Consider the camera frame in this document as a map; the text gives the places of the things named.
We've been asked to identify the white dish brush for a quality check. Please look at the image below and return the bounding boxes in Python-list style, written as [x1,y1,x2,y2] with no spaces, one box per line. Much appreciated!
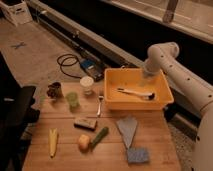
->
[117,88,155,100]

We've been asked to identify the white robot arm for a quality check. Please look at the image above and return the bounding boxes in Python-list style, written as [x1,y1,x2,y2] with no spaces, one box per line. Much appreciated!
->
[143,42,213,171]

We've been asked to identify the white paper cup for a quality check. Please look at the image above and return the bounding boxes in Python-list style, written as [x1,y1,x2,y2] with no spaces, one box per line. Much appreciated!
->
[80,76,94,95]

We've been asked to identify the green plastic cup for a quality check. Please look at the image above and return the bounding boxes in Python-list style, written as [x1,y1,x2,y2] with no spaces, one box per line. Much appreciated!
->
[66,92,79,109]

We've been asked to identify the yellow plastic bin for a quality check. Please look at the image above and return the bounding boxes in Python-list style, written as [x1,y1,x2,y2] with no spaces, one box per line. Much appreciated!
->
[104,68,174,110]

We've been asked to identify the metal fork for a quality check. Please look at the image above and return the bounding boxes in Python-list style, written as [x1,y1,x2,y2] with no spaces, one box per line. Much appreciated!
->
[97,95,104,117]

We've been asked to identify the blue folded cloth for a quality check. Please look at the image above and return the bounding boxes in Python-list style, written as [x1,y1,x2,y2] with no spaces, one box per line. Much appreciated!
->
[116,116,138,149]

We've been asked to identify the blue and black device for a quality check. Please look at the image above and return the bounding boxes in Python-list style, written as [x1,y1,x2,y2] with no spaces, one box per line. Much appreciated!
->
[80,59,104,81]

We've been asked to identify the green cucumber toy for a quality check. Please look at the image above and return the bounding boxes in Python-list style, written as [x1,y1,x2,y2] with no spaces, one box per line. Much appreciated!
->
[91,127,109,149]

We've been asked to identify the dark rectangular sponge block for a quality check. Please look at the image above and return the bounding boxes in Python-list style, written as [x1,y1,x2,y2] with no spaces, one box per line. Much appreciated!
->
[74,118,97,130]

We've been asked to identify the blue sponge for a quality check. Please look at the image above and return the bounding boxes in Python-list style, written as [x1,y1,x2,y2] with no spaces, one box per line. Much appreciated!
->
[126,148,149,164]

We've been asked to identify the yellow corn toy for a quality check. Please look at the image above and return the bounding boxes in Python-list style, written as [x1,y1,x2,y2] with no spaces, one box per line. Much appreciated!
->
[49,129,58,158]

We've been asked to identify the black chair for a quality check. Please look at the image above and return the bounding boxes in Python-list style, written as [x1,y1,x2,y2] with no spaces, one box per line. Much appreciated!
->
[0,52,40,171]

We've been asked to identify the white cardboard box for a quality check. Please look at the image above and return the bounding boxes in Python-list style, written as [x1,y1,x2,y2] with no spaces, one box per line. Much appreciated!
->
[0,1,32,26]

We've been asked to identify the black coiled cable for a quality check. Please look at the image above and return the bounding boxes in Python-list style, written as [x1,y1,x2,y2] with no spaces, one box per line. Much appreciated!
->
[56,53,83,80]

